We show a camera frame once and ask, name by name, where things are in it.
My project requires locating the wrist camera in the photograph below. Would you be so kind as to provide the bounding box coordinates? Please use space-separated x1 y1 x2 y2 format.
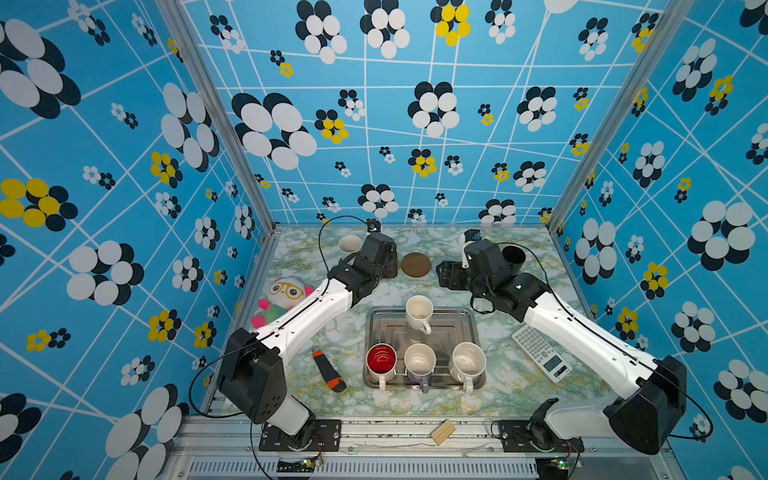
366 218 382 233
460 229 482 269

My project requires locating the red interior mug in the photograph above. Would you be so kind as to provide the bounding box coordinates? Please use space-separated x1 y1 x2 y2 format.
366 343 397 391

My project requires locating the metal tray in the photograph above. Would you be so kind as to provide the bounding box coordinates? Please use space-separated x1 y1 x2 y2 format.
365 307 480 391

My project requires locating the white calculator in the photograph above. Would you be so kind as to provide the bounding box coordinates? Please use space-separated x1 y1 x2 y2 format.
512 325 572 383

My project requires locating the brown wooden round coaster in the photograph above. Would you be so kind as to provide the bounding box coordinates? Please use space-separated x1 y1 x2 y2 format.
400 252 432 278

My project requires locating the white mug front right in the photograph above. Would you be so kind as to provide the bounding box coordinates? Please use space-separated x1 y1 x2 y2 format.
449 342 487 394

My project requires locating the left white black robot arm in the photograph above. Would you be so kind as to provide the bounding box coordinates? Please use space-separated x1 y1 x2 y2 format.
217 232 397 449

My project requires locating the black mug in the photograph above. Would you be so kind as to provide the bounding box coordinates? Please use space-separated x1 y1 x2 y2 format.
502 245 527 275

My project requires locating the aluminium front rail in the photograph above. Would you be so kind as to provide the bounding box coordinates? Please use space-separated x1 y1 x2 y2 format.
161 417 685 479

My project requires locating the plush toy white pink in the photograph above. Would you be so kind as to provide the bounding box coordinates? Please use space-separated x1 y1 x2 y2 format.
251 277 313 329

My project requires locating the light blue mug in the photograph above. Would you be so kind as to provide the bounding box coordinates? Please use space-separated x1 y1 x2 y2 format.
337 235 363 255

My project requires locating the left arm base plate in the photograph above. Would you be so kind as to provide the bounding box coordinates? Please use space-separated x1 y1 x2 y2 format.
258 417 342 452

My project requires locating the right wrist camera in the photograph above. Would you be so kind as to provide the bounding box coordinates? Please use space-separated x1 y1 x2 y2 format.
460 229 482 269

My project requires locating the white mug back row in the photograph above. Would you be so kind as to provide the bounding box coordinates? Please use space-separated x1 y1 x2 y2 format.
405 295 434 335

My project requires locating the small wooden block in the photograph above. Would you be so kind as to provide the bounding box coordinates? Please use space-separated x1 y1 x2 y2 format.
430 420 456 446

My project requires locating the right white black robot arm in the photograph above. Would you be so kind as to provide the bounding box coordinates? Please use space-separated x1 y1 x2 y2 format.
436 239 687 455

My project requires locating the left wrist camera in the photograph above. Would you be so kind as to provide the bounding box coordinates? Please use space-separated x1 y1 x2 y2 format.
366 218 382 233

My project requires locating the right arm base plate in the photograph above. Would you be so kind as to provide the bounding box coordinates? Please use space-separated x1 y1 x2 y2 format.
490 420 584 454

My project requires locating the purple mug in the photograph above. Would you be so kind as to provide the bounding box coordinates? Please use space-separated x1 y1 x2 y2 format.
404 343 437 394

